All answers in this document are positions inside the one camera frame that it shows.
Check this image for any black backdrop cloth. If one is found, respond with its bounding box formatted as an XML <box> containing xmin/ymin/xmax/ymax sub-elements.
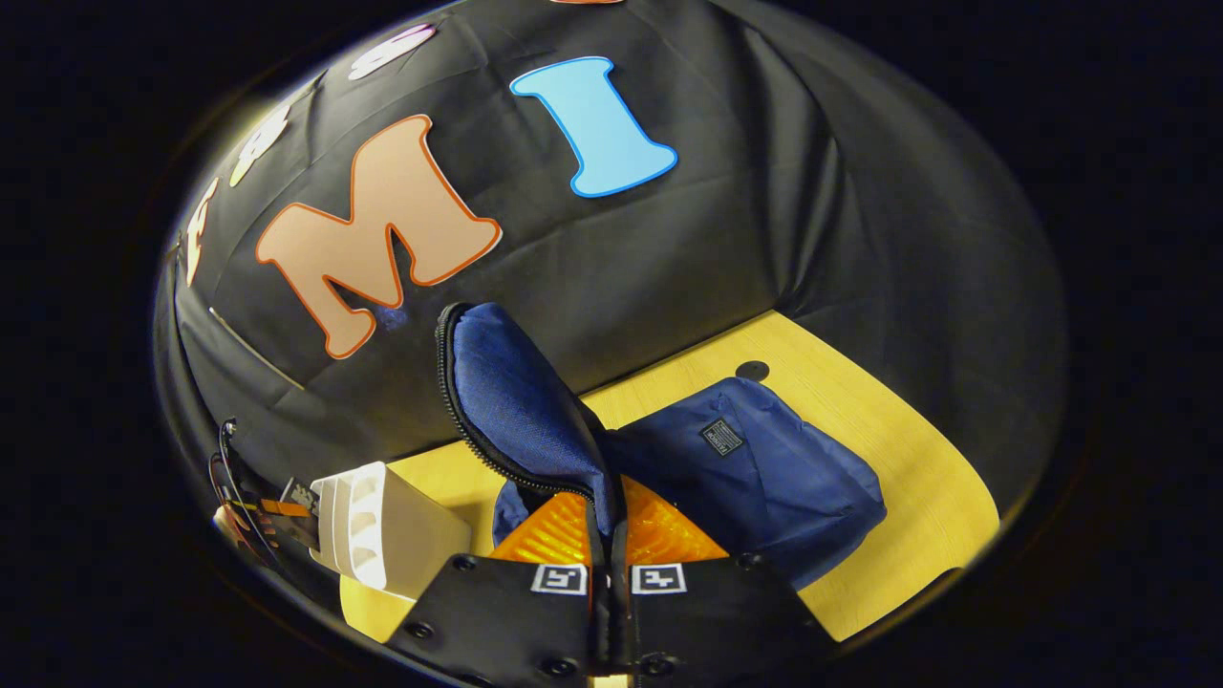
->
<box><xmin>153</xmin><ymin>0</ymin><xmax>1069</xmax><ymax>574</ymax></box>

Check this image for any blue schoolbag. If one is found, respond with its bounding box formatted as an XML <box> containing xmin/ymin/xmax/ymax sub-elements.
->
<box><xmin>435</xmin><ymin>302</ymin><xmax>888</xmax><ymax>591</ymax></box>

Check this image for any white bookshelf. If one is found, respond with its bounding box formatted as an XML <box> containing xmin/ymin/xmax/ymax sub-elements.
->
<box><xmin>308</xmin><ymin>461</ymin><xmax>474</xmax><ymax>603</ymax></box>

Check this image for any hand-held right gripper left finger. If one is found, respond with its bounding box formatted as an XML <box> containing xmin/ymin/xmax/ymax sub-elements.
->
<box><xmin>382</xmin><ymin>490</ymin><xmax>609</xmax><ymax>688</ymax></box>

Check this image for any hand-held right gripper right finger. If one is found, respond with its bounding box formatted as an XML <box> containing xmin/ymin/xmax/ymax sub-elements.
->
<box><xmin>608</xmin><ymin>475</ymin><xmax>837</xmax><ymax>688</ymax></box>

